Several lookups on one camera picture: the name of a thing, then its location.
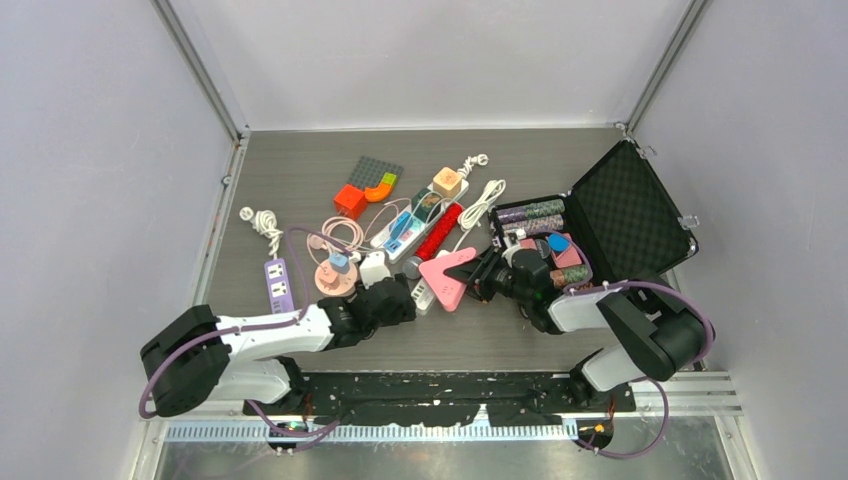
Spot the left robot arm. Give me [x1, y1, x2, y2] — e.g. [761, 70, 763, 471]
[138, 274, 417, 419]

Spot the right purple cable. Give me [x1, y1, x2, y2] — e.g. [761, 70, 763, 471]
[556, 231, 717, 460]

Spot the white cord bundle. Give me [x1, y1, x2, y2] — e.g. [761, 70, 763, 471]
[238, 206, 286, 258]

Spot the white bundled cord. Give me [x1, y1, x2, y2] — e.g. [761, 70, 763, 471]
[457, 178, 508, 233]

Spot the orange curved block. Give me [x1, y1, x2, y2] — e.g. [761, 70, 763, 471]
[364, 172, 397, 203]

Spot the small white power strip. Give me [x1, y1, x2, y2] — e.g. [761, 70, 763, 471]
[412, 250, 451, 315]

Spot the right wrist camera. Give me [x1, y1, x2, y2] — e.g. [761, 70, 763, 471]
[492, 228, 527, 266]

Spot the red cube adapter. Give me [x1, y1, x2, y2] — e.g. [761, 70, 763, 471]
[333, 184, 369, 221]

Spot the black poker chip case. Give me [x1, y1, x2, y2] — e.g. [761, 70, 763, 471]
[489, 139, 700, 282]

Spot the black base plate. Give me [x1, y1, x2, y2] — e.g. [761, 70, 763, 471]
[266, 372, 636, 427]

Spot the dark green cube adapter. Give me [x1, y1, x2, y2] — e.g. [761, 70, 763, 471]
[411, 188, 443, 223]

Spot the grey building baseplate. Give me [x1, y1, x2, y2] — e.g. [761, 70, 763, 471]
[347, 156, 404, 190]

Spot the purple power strip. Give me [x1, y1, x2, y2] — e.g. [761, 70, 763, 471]
[264, 259, 295, 314]

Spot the pink triangular socket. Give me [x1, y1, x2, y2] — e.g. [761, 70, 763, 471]
[419, 247, 478, 312]

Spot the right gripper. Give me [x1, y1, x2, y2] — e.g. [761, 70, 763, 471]
[446, 245, 533, 305]

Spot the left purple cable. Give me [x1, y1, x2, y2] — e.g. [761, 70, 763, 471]
[137, 226, 356, 442]

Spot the blue plug adapter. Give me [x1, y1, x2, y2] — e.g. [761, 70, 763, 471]
[388, 211, 414, 242]

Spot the beige cube adapter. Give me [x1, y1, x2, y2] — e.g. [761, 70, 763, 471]
[432, 167, 463, 200]

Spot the purple cable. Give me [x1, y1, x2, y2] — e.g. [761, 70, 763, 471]
[137, 226, 356, 442]
[556, 231, 717, 460]

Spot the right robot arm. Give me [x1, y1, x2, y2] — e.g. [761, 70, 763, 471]
[445, 247, 715, 411]

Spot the pink charger plug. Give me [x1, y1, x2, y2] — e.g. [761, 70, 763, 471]
[320, 269, 339, 288]

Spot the light blue charger plug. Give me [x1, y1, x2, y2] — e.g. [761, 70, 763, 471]
[328, 252, 351, 274]

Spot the pink coiled cord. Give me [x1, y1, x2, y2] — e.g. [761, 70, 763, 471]
[305, 216, 368, 256]

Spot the red glitter microphone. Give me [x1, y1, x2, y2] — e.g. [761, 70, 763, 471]
[401, 203, 465, 280]

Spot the white multicolour power strip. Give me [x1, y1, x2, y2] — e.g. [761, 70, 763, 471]
[370, 179, 469, 264]

